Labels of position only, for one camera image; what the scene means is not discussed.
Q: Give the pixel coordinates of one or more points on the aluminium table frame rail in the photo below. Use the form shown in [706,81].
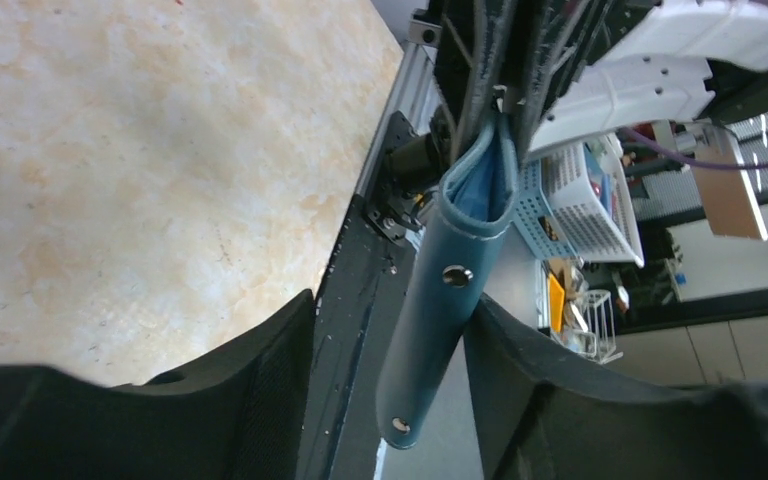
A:
[409,108]

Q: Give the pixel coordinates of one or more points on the blue leather card holder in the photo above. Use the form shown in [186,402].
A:
[461,243]

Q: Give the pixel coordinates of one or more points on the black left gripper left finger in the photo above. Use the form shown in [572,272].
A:
[235,412]

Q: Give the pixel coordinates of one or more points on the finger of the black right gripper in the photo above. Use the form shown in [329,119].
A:
[470,55]
[561,37]

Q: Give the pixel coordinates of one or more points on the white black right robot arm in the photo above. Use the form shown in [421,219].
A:
[652,60]

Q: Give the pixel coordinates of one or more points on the blue perforated plastic basket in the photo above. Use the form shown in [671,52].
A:
[535,220]

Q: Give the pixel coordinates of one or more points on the white perforated plastic basket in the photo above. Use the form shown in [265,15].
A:
[585,185]

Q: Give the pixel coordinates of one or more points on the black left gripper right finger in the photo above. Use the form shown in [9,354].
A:
[544,412]

